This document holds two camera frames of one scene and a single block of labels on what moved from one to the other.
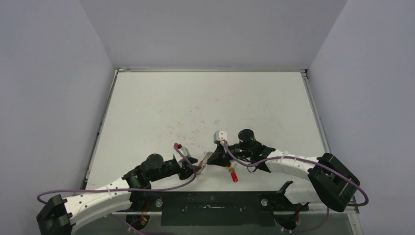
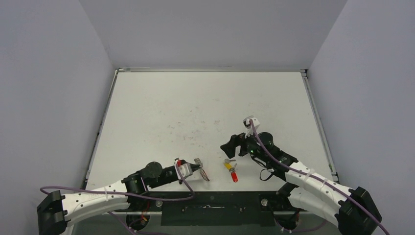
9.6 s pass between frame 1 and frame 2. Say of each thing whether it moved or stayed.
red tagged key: stayed
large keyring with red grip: moved
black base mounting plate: stayed
